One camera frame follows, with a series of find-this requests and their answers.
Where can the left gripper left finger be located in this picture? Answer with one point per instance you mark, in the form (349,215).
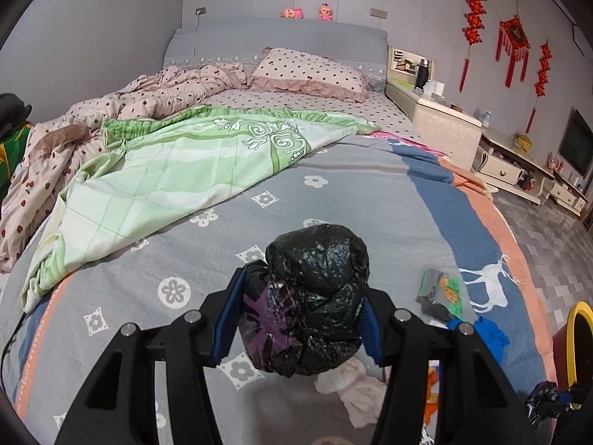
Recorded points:
(116,403)

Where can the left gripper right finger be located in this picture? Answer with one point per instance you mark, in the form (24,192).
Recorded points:
(476,402)

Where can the small black plastic bag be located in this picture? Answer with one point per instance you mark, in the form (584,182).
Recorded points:
(546,401)

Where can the green cracker snack packet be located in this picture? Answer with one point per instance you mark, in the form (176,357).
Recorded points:
(440,295)

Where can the large black trash bag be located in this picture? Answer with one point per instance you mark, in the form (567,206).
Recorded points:
(308,305)

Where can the yellow rim trash bin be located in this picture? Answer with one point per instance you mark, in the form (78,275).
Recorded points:
(573,347)

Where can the white crumpled tissue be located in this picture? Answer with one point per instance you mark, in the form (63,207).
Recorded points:
(362,395)

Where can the pink dotted duvet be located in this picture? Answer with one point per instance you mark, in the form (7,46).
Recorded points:
(56,149)

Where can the cream low tv cabinet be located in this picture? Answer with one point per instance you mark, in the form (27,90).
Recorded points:
(500,163)

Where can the light green quilt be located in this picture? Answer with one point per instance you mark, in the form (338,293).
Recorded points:
(154,173)

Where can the yellow toy on cabinet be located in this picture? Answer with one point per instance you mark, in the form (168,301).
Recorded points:
(523,142)

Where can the green orange folded blanket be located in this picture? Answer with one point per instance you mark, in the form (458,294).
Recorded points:
(12,151)

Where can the small white jar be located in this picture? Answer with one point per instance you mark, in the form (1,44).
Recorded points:
(485,119)

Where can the black folded cloth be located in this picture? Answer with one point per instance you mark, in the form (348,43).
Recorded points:
(13,113)

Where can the white tissue box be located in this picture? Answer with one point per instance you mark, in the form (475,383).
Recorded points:
(433,88)

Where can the cream bedside cabinet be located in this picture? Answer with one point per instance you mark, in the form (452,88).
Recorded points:
(439,125)

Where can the black thermos bottle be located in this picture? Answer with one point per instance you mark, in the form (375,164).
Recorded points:
(422,75)

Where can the red chinese knot decoration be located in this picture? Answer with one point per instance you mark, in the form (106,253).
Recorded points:
(513,41)

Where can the grey bed headboard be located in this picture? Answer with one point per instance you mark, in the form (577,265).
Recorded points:
(243,40)

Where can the pink dotted pillow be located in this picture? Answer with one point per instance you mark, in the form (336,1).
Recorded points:
(287,70)

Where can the pink plush toy right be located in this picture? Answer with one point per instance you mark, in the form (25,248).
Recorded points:
(326,12)

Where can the pink plush toy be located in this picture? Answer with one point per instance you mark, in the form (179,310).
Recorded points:
(292,13)
(326,12)

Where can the pink plush toy left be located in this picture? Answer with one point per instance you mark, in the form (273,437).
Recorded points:
(292,13)

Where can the black wall television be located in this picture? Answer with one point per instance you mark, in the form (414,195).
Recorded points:
(576,147)

